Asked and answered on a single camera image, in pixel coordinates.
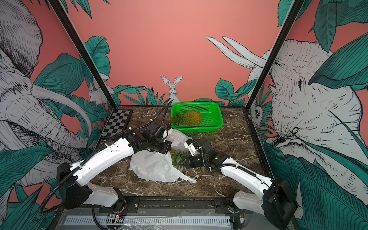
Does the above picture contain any right black frame post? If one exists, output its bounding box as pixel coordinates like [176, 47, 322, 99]
[245, 0, 304, 111]

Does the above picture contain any pineapple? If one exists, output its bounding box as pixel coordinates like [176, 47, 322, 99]
[171, 111, 203, 126]
[170, 149, 187, 172]

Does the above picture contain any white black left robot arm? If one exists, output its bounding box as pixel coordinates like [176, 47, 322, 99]
[57, 121, 171, 212]

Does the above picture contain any black frame post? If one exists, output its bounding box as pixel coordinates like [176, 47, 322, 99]
[245, 0, 304, 111]
[49, 0, 117, 109]

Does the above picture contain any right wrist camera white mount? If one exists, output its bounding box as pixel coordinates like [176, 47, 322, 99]
[184, 139, 199, 156]

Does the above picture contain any left black frame post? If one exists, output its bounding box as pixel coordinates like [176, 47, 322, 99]
[49, 0, 117, 109]

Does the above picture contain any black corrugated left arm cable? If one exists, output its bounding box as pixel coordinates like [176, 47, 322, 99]
[38, 107, 169, 216]

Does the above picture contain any green plastic basket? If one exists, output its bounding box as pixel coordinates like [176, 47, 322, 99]
[170, 102, 224, 133]

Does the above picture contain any white plastic bag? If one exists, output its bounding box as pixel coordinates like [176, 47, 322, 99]
[129, 129, 196, 183]

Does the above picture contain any white slotted cable duct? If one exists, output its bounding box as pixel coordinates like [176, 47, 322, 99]
[62, 215, 232, 228]

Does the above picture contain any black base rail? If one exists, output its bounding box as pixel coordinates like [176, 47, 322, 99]
[57, 196, 248, 215]

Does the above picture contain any black white checkerboard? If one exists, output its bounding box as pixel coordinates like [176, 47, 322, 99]
[101, 109, 133, 140]

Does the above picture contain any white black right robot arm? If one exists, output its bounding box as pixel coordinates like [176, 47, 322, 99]
[184, 138, 299, 230]

